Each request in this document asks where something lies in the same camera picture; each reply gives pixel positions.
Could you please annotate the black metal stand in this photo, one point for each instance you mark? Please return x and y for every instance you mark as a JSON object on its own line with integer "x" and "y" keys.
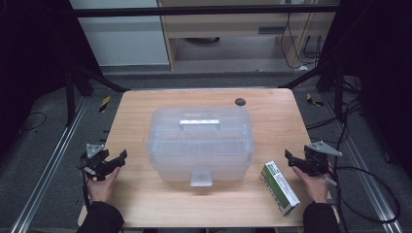
{"x": 339, "y": 93}
{"x": 69, "y": 97}

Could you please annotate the black round table grommet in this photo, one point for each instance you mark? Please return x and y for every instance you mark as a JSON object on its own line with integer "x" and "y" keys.
{"x": 240, "y": 102}

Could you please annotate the dark curtain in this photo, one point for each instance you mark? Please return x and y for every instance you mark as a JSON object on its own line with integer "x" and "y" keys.
{"x": 32, "y": 64}
{"x": 382, "y": 64}

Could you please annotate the yellow and black tape strip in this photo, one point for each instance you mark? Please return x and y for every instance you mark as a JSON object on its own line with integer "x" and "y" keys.
{"x": 104, "y": 104}
{"x": 313, "y": 101}

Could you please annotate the person's right hand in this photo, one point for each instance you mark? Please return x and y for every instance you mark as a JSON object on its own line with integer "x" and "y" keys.
{"x": 315, "y": 189}

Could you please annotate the person's left hand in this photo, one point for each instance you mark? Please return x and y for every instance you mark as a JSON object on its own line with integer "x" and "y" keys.
{"x": 101, "y": 189}

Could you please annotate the light wooden desk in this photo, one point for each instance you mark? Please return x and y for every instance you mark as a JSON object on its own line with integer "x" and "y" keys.
{"x": 226, "y": 22}

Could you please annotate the black horizontal frame bar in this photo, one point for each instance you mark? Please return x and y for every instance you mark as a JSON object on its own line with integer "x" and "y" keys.
{"x": 194, "y": 11}

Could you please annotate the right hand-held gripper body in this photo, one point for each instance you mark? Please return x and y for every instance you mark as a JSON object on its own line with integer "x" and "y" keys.
{"x": 317, "y": 161}

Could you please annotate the grey metal table bracket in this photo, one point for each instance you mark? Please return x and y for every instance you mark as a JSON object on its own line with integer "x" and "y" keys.
{"x": 331, "y": 202}

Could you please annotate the white cabinet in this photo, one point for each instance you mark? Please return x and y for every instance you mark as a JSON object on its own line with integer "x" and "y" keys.
{"x": 123, "y": 42}

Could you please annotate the green and white carton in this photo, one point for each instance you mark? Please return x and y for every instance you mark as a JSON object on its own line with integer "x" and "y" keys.
{"x": 280, "y": 187}

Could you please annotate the clear plastic tiered storage box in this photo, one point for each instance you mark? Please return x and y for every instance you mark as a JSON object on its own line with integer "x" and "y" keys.
{"x": 200, "y": 145}

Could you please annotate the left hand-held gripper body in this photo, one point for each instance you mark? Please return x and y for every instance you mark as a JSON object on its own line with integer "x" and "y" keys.
{"x": 95, "y": 161}

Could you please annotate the aluminium floor rail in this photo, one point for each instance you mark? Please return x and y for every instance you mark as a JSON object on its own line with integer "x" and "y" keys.
{"x": 48, "y": 168}
{"x": 369, "y": 187}

